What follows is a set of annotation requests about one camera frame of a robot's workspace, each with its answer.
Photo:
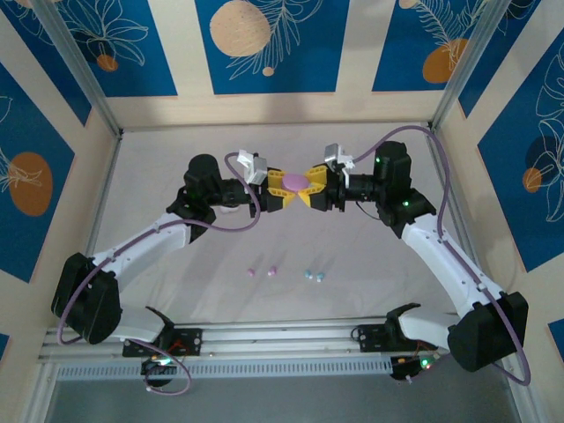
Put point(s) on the pink earbud charging case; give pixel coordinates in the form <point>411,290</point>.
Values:
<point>295,182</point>

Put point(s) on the blue earbud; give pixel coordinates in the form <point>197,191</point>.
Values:
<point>320,277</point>
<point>308,274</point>

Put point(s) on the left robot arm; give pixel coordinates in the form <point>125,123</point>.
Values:
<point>145,240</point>

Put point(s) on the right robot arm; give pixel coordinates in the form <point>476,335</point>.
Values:
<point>440,255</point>

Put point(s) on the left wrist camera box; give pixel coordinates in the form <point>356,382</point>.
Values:
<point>257,172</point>

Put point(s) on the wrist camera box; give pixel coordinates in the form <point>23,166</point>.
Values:
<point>257,172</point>
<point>332,152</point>

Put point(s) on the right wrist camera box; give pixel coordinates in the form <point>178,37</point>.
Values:
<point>332,152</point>

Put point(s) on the aluminium table side rail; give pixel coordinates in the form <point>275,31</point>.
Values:
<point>105,185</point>
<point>454,202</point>

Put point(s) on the aluminium frame post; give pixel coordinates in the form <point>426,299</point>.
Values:
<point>79,66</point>
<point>469,66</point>

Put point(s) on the aluminium mounting rail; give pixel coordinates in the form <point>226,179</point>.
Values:
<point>282,339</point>

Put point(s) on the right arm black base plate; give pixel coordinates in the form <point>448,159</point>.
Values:
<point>370,337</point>

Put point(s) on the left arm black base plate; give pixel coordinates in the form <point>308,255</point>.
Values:
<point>189,341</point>

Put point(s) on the aluminium frame leg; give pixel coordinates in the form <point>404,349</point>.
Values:
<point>524,405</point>
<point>37,396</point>

